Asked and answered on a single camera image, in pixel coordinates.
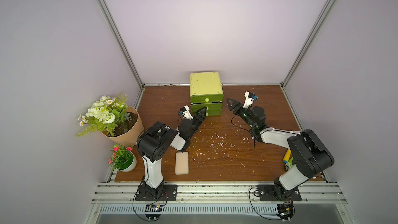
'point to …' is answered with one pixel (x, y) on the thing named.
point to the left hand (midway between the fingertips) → (208, 109)
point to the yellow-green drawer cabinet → (205, 90)
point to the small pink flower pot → (123, 158)
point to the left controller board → (153, 212)
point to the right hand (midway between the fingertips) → (230, 97)
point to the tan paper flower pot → (129, 129)
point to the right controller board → (285, 211)
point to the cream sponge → (182, 163)
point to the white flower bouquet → (104, 114)
